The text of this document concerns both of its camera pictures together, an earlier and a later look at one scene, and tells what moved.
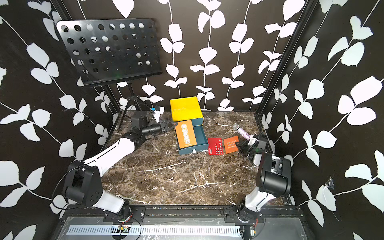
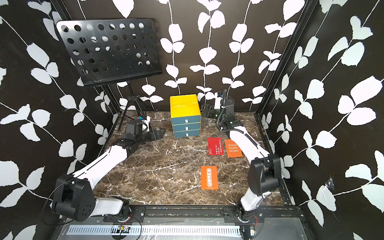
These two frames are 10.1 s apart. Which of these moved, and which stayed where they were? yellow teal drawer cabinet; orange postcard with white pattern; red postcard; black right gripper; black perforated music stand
Moved: yellow teal drawer cabinet; black right gripper; orange postcard with white pattern
Stayed: red postcard; black perforated music stand
